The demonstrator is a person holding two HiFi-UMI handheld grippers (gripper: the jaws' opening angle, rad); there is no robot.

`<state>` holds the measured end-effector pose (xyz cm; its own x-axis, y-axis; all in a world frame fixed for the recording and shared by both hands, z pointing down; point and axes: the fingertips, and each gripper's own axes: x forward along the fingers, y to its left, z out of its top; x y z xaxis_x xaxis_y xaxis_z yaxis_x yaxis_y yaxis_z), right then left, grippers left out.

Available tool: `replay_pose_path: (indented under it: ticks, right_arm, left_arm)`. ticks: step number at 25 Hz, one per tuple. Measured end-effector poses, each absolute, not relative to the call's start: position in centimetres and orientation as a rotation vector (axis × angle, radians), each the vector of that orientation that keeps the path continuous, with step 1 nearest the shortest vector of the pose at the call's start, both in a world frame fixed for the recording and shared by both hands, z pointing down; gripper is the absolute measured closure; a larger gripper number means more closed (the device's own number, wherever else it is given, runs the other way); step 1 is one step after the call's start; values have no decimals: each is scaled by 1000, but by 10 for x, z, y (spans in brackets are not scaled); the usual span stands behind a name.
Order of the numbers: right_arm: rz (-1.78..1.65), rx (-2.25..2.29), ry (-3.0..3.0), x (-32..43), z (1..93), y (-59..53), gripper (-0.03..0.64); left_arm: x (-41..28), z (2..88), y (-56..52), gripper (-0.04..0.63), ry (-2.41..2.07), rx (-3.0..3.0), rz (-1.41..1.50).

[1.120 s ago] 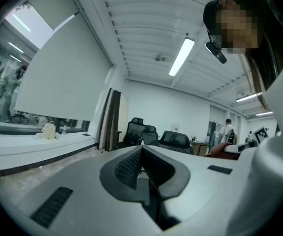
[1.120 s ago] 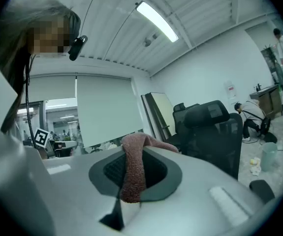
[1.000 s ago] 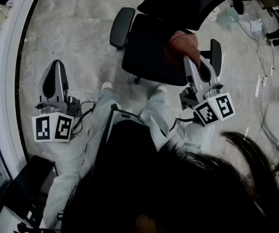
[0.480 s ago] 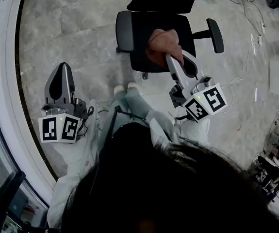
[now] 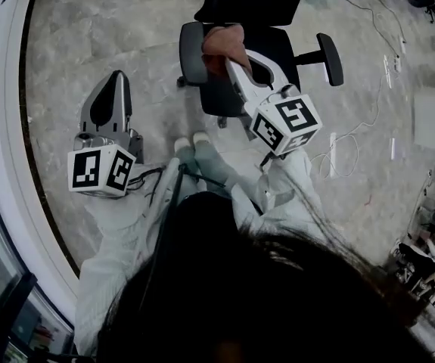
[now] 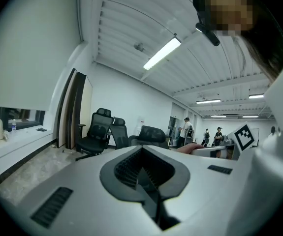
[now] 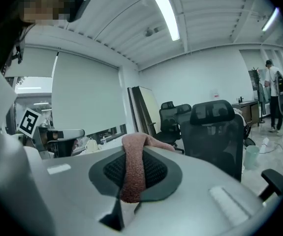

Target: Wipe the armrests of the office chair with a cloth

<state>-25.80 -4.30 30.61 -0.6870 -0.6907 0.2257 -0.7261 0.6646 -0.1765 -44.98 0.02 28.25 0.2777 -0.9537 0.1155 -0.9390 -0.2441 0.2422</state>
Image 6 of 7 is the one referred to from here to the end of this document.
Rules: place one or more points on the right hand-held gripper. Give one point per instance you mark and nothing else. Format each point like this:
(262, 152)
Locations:
(245, 138)

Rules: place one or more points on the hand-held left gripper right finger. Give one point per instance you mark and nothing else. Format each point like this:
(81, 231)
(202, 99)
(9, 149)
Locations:
(205, 188)

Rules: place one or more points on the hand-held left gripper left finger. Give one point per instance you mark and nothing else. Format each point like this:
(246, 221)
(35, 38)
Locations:
(82, 193)

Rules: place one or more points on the reddish brown cloth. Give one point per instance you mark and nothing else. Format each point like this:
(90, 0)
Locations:
(188, 148)

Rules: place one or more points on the long ceiling light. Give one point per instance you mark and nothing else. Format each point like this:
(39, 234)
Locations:
(256, 96)
(208, 101)
(250, 116)
(218, 116)
(162, 53)

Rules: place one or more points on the black mesh office chair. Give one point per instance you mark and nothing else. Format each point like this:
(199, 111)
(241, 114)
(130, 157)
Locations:
(119, 134)
(148, 135)

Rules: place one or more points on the black mesh chair with headrest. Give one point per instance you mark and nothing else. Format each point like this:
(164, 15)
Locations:
(95, 134)

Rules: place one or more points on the small flat black item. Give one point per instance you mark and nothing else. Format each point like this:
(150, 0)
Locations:
(41, 129)

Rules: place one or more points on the leaning stack of panels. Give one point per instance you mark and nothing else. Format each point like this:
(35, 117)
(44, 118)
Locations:
(72, 112)

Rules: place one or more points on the white window ledge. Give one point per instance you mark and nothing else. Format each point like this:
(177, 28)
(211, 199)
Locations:
(15, 144)

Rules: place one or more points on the person's white jacket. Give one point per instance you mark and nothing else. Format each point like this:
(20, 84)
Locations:
(279, 107)

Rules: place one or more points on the clear water bottle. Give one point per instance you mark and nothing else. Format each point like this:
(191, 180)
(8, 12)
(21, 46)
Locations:
(14, 125)

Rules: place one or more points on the round ceiling detector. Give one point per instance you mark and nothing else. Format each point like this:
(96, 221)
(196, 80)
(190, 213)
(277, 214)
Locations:
(138, 46)

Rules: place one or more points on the white roller blind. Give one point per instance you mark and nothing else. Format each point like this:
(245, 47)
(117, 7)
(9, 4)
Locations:
(33, 58)

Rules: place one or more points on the black head-mounted camera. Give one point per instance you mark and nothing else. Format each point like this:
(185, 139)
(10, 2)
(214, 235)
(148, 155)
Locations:
(206, 28)

